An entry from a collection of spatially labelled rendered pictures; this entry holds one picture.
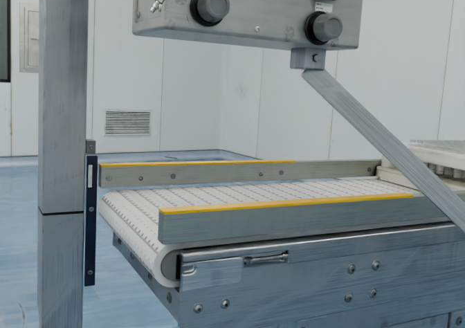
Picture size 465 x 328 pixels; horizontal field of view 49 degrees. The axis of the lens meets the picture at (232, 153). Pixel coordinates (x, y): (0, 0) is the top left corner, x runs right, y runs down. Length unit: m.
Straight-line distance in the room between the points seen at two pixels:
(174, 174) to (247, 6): 0.38
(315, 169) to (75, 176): 0.42
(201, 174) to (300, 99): 4.74
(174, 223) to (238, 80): 5.94
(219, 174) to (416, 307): 0.36
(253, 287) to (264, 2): 0.31
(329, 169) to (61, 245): 0.48
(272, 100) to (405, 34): 1.85
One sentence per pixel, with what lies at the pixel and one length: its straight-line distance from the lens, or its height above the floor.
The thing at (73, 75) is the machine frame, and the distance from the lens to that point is 0.76.
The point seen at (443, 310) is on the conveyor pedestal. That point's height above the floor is 0.65.
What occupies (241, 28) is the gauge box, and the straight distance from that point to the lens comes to 0.49.
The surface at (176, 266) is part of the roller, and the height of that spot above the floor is 0.79.
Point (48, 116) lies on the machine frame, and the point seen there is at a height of 0.92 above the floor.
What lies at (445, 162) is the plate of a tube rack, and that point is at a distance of 0.90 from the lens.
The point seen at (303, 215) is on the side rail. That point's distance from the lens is 0.59.
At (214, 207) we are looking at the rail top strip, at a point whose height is 0.85.
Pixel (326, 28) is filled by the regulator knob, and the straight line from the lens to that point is 0.51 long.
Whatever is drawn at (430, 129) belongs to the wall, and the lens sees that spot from 4.50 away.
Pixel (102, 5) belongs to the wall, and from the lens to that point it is 5.93.
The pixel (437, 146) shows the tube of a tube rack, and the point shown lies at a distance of 0.97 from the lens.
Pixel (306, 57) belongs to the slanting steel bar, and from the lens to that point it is 0.57.
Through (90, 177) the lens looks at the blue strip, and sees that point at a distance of 0.77.
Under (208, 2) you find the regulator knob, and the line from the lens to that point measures 0.45.
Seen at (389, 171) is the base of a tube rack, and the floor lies 0.84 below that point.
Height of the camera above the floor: 0.98
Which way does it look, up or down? 8 degrees down
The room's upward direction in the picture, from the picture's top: 3 degrees clockwise
